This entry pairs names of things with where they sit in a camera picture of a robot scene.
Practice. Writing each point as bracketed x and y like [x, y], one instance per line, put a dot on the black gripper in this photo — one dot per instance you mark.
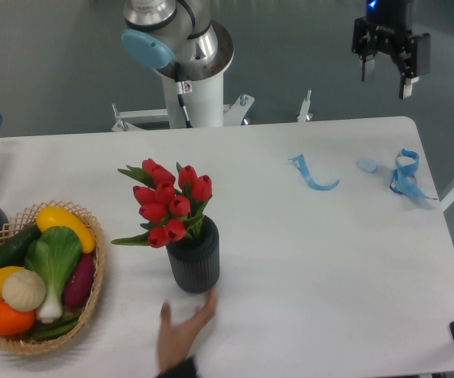
[386, 28]

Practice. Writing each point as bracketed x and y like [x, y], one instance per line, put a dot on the red tulip bouquet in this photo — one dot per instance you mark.
[171, 205]

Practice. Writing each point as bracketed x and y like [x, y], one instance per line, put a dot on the dark grey ribbed vase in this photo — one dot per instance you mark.
[196, 266]

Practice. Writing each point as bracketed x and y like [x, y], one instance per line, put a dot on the silver robot arm blue cap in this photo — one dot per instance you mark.
[191, 52]

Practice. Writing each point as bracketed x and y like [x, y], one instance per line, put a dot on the dark sleeve forearm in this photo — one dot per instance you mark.
[184, 369]

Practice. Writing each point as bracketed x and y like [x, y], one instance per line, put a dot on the person's hand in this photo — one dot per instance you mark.
[175, 341]

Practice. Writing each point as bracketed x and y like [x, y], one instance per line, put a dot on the light blue bottle cap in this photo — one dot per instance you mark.
[367, 165]

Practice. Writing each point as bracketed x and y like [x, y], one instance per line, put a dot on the tangled blue ribbon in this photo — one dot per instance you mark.
[403, 181]

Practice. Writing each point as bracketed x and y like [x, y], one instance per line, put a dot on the blue ribbon strip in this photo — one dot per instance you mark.
[301, 165]

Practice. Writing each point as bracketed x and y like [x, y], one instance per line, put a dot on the yellow squash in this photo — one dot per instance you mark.
[54, 216]

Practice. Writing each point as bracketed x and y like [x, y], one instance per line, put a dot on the purple sweet potato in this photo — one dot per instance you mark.
[78, 288]

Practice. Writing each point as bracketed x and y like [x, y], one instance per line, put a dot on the green bok choy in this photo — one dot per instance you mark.
[54, 257]

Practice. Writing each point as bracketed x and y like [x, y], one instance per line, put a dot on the green cucumber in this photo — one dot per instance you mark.
[14, 249]

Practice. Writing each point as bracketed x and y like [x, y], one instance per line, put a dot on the cream garlic bulb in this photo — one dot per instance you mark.
[24, 290]

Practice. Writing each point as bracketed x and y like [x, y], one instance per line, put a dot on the green bean pods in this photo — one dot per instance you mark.
[56, 329]

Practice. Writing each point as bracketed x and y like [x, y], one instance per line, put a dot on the woven wicker basket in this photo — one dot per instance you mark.
[24, 345]

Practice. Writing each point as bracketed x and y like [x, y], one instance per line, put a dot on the orange fruit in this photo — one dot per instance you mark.
[13, 322]

